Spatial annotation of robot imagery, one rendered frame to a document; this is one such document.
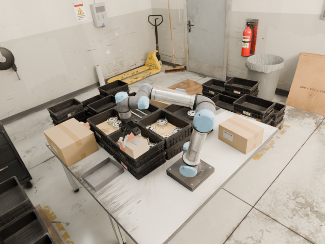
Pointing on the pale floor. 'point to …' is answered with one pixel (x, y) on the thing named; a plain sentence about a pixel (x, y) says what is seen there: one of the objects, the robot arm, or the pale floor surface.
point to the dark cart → (11, 160)
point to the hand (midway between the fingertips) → (133, 143)
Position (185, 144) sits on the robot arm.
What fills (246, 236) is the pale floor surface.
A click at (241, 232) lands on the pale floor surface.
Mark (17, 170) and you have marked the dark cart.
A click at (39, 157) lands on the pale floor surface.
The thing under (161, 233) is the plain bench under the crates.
